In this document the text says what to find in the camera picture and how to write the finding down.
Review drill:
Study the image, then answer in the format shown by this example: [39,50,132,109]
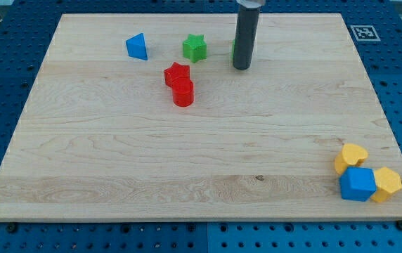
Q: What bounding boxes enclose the blue cube block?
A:
[339,167,377,202]

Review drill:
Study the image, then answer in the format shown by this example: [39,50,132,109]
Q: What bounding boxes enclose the red cylinder block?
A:
[171,77,194,107]

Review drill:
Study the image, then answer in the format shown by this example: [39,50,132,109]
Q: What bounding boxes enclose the red star block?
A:
[164,62,190,87]

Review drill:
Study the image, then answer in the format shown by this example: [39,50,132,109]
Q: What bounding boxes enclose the wooden board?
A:
[0,13,402,223]

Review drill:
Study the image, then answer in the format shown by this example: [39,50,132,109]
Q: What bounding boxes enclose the green star block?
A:
[182,34,207,63]

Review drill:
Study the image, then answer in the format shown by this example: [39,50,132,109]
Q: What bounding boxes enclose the green block behind rod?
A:
[231,39,235,62]

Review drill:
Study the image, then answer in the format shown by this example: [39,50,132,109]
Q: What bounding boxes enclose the blue triangular prism block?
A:
[125,33,148,60]

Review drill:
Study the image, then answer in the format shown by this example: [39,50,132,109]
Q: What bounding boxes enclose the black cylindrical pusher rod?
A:
[233,5,261,70]

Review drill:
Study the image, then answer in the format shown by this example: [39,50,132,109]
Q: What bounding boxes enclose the yellow heart block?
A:
[334,143,369,175]

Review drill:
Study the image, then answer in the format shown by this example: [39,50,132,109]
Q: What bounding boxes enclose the white fiducial marker tag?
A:
[350,25,380,41]

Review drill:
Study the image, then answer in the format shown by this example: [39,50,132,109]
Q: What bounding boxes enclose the yellow hexagon block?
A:
[370,167,402,203]

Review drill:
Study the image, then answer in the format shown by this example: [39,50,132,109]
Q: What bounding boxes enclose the silver rod mount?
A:
[236,0,266,8]

